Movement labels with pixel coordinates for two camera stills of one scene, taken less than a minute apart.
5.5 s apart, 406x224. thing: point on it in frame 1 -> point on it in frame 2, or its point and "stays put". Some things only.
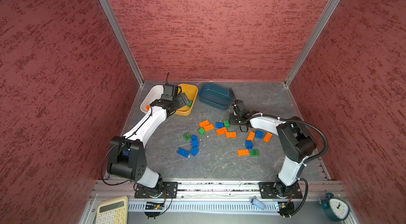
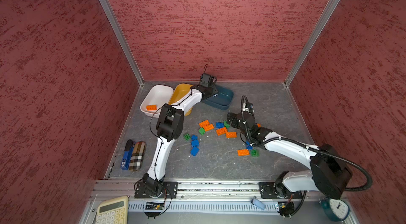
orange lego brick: (243, 152) stays put
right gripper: (231, 119) -> (230, 118)
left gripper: (181, 102) -> (215, 90)
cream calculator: (112, 211) stays put
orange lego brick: (231, 134) stays put
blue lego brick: (249, 145) stays put
